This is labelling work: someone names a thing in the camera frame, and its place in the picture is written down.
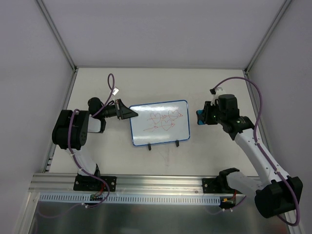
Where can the blue framed whiteboard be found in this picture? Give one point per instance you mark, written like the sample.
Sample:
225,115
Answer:
160,123

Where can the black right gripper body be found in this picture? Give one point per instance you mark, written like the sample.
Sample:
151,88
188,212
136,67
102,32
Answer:
207,114

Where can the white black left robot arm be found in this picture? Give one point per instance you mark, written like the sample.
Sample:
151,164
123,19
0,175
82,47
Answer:
70,134

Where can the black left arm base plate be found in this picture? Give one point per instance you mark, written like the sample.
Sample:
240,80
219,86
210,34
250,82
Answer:
89,184

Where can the slotted white cable duct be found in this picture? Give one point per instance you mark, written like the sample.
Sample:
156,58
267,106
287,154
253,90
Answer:
206,200

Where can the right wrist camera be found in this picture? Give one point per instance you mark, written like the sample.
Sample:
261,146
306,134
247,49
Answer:
216,93

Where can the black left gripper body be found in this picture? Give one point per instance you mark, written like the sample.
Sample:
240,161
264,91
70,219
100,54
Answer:
119,109

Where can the aluminium front rail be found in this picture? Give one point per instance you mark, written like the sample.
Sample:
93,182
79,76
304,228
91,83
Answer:
126,184

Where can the left aluminium frame post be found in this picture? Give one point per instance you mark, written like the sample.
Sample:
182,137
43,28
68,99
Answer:
50,22

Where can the aluminium frame post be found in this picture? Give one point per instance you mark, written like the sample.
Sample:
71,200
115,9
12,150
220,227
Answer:
50,22
273,25

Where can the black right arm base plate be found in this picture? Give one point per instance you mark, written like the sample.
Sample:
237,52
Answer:
216,185

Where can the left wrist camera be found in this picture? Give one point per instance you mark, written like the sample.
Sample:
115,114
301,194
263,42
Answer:
115,91

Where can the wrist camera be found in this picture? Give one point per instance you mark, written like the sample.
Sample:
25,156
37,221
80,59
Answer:
216,93
115,91

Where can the right aluminium frame post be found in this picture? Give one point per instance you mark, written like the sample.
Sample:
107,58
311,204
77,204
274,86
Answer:
273,25

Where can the blue whiteboard eraser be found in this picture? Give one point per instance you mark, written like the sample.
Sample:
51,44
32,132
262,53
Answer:
200,117

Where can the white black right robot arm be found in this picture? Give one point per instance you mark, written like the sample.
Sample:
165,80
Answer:
276,192

